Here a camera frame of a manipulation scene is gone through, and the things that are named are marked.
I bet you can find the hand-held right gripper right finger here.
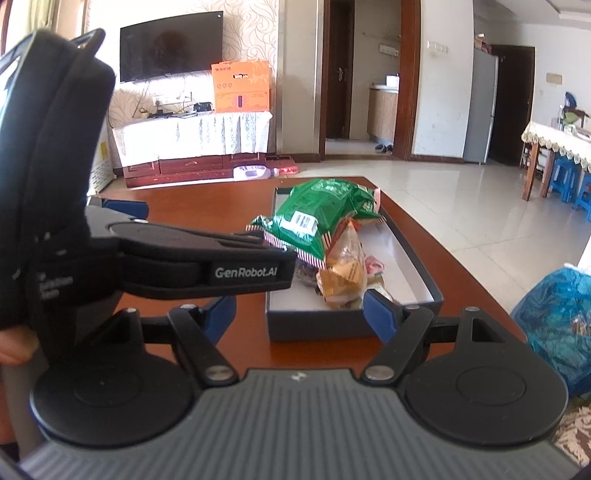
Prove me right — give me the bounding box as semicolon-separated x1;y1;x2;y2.
361;290;529;387

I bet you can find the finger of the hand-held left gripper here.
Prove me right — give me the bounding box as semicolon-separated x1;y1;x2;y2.
107;220;298;298
85;198;149;228

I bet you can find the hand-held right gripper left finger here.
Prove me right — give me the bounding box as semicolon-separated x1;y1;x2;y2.
92;295;238;387

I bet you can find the tan pastry packet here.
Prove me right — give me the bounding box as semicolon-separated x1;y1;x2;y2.
318;219;370;310

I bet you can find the grey cardboard box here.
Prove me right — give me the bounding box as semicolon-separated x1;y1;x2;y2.
265;185;445;343

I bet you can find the green snack bag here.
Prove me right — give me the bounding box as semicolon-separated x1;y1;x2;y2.
246;179;383;269

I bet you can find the person's left hand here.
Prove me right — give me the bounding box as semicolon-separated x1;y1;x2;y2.
0;323;49;367

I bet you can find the wooden TV cabinet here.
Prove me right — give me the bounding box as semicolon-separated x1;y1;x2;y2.
122;150;296;188

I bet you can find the white lace cloth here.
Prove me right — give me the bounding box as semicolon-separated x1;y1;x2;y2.
112;111;273;162

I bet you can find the purple pet bowl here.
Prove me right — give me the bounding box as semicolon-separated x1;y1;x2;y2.
232;164;280;182

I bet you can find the black television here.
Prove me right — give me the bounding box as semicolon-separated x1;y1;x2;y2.
119;11;224;84

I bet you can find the orange gift box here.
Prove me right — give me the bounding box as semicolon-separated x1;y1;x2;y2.
211;60;271;114

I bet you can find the blue plastic bag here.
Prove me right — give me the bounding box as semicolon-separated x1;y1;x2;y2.
510;264;591;398

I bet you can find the wooden kitchen cabinet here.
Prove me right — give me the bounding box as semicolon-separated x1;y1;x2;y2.
368;85;399;144

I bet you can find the wooden dining table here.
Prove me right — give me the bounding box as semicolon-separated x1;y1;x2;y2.
521;138;591;202

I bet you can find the patterned rug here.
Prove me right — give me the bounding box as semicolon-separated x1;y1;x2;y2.
551;397;591;457

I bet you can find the blue plastic stool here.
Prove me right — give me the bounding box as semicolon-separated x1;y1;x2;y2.
549;154;578;204
575;171;591;217

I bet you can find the silver refrigerator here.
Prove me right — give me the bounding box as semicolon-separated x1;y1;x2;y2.
463;48;499;164

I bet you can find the cream lace tablecloth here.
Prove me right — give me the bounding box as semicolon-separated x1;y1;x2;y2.
522;121;591;172

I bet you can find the dark wooden door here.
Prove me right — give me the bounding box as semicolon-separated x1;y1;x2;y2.
488;45;536;167

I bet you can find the brown door with handle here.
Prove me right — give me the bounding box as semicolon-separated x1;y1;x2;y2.
327;0;355;139

